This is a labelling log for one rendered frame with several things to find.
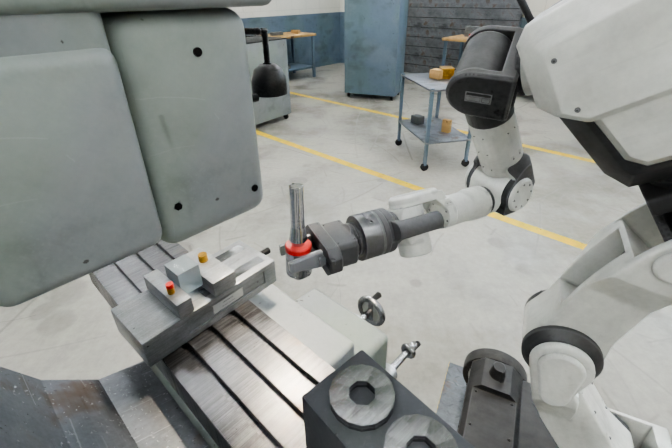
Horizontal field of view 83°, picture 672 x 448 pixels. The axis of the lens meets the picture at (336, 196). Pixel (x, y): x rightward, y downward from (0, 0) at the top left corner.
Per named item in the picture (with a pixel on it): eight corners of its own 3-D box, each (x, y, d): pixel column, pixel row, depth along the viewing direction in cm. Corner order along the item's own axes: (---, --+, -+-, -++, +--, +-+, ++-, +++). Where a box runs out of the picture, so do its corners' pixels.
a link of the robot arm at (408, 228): (359, 210, 77) (406, 198, 81) (370, 262, 77) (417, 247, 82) (386, 209, 67) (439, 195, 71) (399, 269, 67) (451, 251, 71)
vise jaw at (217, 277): (201, 259, 100) (199, 246, 98) (237, 284, 91) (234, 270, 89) (180, 270, 96) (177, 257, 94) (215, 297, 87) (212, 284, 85)
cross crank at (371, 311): (365, 308, 142) (366, 283, 137) (391, 324, 135) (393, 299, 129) (336, 333, 132) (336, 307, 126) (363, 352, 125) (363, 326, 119)
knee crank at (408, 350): (411, 340, 140) (412, 328, 137) (425, 349, 136) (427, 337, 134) (374, 380, 126) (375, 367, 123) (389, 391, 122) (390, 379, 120)
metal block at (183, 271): (189, 273, 92) (184, 253, 90) (203, 284, 89) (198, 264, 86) (169, 285, 89) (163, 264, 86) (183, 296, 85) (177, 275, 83)
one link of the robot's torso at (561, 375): (634, 439, 96) (589, 282, 84) (651, 528, 80) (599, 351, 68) (563, 430, 105) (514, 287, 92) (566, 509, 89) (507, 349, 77)
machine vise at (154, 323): (242, 259, 111) (237, 227, 106) (277, 281, 102) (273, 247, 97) (118, 331, 87) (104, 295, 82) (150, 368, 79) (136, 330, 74)
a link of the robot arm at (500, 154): (498, 164, 95) (479, 93, 81) (547, 183, 86) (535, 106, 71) (467, 195, 94) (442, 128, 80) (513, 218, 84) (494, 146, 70)
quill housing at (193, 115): (210, 174, 80) (179, 4, 65) (272, 207, 68) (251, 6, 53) (114, 208, 68) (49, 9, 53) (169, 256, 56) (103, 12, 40)
